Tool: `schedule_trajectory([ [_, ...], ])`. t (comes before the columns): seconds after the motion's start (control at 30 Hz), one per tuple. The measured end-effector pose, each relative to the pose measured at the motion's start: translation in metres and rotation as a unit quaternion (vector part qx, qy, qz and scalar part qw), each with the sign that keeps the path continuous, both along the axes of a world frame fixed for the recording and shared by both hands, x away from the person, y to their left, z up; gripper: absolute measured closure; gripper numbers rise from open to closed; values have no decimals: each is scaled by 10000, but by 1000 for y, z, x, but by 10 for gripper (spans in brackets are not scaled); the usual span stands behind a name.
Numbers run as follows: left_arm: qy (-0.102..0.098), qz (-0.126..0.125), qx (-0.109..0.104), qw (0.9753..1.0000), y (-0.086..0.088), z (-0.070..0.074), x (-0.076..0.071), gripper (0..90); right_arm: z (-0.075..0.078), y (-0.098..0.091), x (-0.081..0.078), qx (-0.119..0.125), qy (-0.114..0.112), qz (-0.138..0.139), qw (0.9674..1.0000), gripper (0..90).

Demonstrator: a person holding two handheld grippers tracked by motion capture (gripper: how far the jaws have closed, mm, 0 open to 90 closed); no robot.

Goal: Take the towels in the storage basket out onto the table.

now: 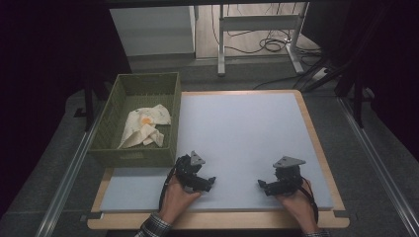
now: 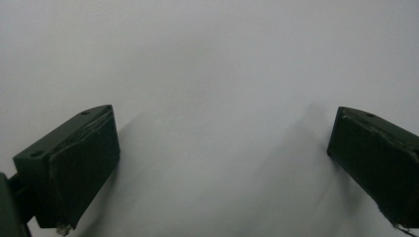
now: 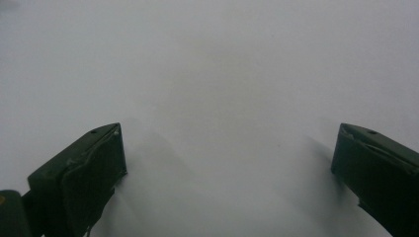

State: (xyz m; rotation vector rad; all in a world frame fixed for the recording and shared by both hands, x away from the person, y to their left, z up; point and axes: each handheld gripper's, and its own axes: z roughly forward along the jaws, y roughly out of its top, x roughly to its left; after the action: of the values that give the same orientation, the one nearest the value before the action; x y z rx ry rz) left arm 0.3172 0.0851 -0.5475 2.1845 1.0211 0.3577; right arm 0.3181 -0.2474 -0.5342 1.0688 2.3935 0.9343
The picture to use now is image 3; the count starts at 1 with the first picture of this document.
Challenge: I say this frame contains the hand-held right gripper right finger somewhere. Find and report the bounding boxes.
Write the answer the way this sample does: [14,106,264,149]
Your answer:
[330,122,419,237]

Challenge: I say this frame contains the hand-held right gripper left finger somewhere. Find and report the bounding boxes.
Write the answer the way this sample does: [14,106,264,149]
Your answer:
[27,122,128,237]

